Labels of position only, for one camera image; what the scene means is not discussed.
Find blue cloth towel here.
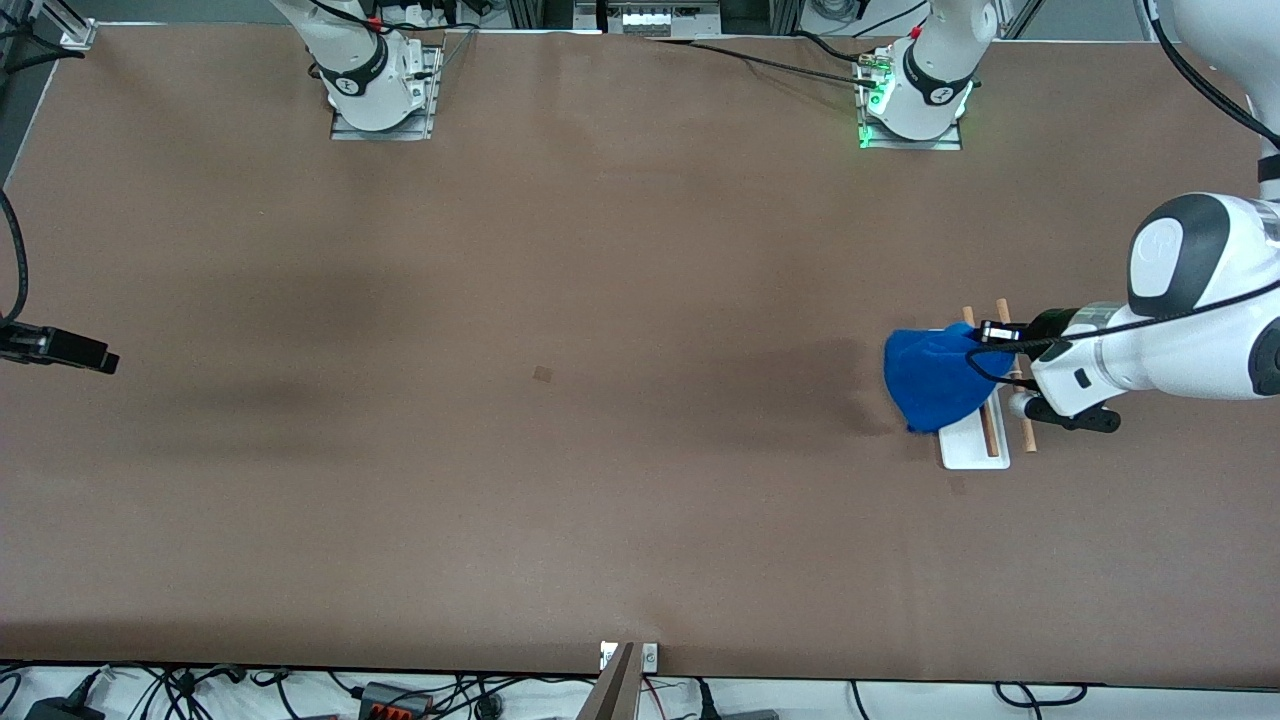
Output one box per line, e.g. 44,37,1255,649
883,322,1017,435

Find white rack with wooden rods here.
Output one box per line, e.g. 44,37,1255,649
938,298,1038,471

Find black power strip orange switches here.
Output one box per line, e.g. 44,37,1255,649
357,681,434,720

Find black plug block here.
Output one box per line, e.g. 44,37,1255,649
697,678,782,720

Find grey control box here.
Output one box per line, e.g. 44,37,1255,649
598,0,723,39

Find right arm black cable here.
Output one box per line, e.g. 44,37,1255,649
0,188,30,327

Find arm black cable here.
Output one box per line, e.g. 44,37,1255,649
963,0,1280,387
0,188,30,327

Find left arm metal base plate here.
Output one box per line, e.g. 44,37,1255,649
856,50,964,152

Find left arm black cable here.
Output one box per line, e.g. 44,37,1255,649
963,0,1280,387

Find looped black floor cable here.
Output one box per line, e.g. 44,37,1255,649
994,681,1089,710

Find long black table cable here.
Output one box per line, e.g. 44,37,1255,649
645,36,883,87

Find small metal edge bracket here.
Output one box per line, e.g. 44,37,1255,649
599,641,660,673

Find grey camera mount beam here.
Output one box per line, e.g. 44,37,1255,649
576,642,642,720

